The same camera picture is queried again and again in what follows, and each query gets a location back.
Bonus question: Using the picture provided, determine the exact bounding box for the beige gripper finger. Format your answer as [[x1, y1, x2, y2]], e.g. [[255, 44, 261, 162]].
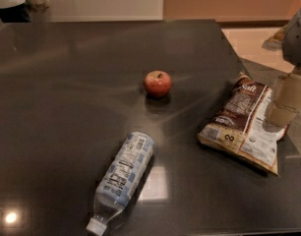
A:
[[267, 76, 297, 127], [281, 73, 301, 111]]

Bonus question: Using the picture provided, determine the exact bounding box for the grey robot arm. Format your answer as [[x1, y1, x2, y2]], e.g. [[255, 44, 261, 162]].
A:
[[267, 8, 301, 127]]

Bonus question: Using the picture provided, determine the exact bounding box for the red apple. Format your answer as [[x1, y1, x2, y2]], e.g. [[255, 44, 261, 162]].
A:
[[144, 70, 172, 98]]

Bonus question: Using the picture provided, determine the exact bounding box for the brown white chip bag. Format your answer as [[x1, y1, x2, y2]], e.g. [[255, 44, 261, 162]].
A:
[[198, 72, 287, 175]]

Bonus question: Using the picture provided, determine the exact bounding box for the blue label plastic water bottle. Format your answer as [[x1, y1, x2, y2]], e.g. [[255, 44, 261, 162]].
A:
[[87, 132, 154, 236]]

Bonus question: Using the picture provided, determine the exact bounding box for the dark object under cloth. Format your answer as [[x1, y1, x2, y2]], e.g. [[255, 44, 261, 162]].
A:
[[0, 4, 30, 23]]

